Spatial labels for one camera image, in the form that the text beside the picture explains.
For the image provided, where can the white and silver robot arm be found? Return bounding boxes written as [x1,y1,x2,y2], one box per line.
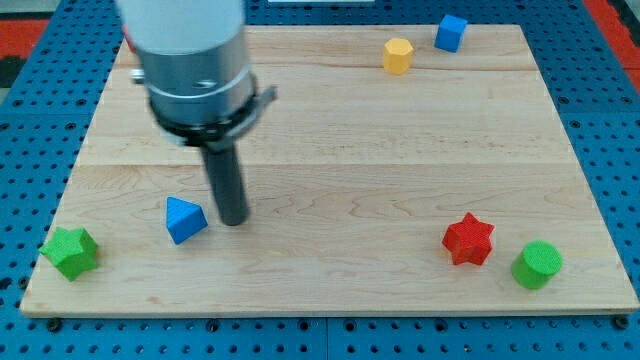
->
[116,0,277,151]

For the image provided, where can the blue triangle block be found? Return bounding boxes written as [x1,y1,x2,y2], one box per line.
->
[166,197,208,245]

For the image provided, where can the light wooden board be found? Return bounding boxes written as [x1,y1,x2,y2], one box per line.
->
[20,25,639,318]

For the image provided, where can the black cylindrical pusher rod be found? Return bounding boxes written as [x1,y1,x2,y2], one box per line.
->
[200,145,249,226]

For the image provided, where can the yellow hexagon block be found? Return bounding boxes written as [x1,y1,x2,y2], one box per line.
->
[383,38,414,75]

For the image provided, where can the red star block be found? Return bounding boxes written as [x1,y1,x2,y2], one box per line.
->
[442,212,495,266]

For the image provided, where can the blue cube block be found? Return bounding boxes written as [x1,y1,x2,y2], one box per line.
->
[434,14,468,53]

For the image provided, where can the green cylinder block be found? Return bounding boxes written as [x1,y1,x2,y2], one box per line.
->
[511,240,563,290]

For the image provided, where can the green star block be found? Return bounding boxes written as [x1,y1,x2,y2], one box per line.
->
[39,227,98,282]

